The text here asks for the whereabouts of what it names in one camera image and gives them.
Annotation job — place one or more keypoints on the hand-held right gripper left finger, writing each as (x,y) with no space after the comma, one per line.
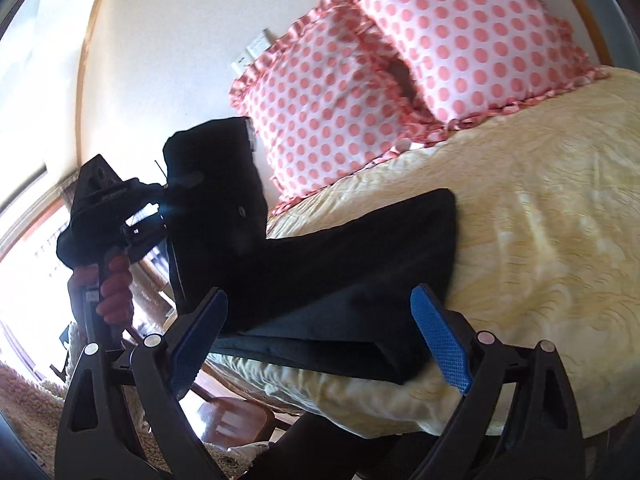
(195,340)

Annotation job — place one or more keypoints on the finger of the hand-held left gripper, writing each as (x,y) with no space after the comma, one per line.
(145,235)
(147,189)

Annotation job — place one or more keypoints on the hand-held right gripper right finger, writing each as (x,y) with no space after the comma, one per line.
(442,340)

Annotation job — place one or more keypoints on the black pants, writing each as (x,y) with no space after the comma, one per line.
(325,285)

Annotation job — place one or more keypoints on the person's left hand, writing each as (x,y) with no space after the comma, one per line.
(114,295)

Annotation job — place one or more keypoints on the wooden chair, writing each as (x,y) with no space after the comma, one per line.
(235,417)

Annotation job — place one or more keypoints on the window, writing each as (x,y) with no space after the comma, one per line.
(30,285)

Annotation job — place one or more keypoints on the yellow patterned bedspread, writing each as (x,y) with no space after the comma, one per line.
(525,235)

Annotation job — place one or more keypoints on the person's legs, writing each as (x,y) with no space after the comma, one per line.
(350,450)

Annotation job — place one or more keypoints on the pink polka dot pillow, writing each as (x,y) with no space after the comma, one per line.
(320,110)
(475,35)

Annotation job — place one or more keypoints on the wooden wall trim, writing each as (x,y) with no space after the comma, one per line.
(92,40)
(585,15)

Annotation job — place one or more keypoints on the white wall outlet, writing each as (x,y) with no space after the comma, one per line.
(241,64)
(260,43)

